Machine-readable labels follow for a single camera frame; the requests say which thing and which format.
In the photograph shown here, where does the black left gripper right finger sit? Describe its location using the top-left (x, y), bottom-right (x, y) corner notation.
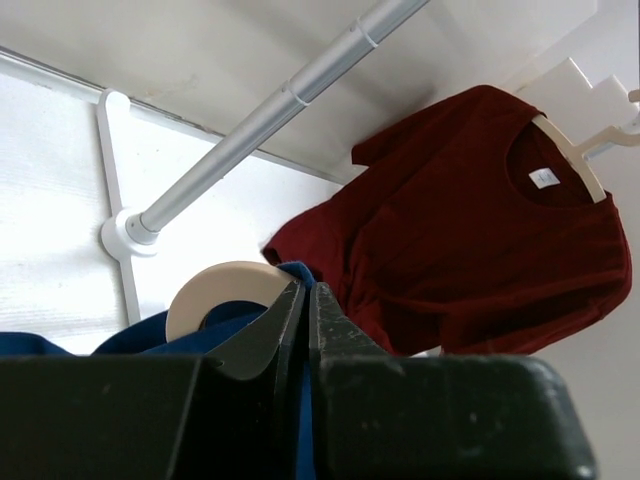
top-left (309, 283), bottom-right (597, 479)

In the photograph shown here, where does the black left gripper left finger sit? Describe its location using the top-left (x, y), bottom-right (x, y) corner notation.
top-left (0, 279), bottom-right (304, 480)

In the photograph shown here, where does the blue printed t-shirt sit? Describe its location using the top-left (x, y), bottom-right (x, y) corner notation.
top-left (0, 260), bottom-right (321, 480)

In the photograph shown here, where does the dark red t-shirt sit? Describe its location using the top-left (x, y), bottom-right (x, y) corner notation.
top-left (263, 85), bottom-right (632, 356)

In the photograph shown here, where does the wooden hanger with shirt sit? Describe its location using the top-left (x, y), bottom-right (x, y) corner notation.
top-left (532, 114), bottom-right (639, 203)

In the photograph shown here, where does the white clothes rack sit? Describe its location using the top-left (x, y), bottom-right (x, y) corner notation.
top-left (96, 1), bottom-right (425, 324)

